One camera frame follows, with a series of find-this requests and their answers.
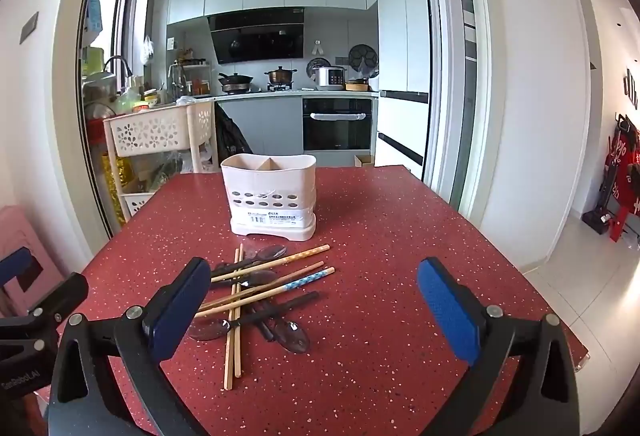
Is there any bamboo chopstick upper diagonal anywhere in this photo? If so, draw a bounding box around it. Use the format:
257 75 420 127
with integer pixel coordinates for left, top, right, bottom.
209 245 331 283

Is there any bamboo chopstick middle diagonal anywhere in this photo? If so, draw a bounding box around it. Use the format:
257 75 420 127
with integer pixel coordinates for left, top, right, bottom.
198 261 324 313

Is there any black built-in oven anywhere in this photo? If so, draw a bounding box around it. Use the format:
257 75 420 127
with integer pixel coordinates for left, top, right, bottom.
303 98 373 151

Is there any silver rice cooker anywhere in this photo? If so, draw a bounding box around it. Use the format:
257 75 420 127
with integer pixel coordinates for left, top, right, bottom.
314 66 346 91

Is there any kitchen faucet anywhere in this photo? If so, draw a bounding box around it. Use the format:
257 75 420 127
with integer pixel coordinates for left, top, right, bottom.
103 55 134 93

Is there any plain bamboo chopstick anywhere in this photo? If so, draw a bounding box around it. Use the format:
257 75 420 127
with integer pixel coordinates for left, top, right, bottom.
224 243 243 390

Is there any white refrigerator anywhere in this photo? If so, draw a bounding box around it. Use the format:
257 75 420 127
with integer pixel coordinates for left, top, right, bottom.
375 0 432 179

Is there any pink plastic storage cart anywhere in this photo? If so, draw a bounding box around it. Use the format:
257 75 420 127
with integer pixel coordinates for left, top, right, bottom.
103 98 219 221

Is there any black range hood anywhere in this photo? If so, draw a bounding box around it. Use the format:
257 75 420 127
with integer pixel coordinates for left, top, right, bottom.
208 7 305 65

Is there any red decoration rack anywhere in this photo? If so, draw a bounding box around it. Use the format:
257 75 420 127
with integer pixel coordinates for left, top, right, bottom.
580 115 639 242

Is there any black hanging bag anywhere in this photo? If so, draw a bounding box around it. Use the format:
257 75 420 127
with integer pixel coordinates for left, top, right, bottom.
214 103 253 162

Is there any copper stock pot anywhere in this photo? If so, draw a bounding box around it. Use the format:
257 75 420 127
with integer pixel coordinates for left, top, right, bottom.
265 66 296 86

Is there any bamboo chopstick diagonal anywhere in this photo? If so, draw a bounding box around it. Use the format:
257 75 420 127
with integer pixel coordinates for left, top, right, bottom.
198 261 324 313
209 245 331 283

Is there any pink utensil holder caddy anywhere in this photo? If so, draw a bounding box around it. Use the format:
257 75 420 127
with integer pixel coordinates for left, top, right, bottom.
220 153 317 242

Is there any small cardboard box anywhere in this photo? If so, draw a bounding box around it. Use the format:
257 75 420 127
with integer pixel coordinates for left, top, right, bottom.
354 153 374 167

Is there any black wok on stove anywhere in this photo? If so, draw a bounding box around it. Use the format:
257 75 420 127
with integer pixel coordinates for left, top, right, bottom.
218 74 253 94

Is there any dark handled metal spoon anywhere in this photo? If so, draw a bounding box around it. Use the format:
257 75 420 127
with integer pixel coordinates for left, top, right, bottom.
210 245 286 278

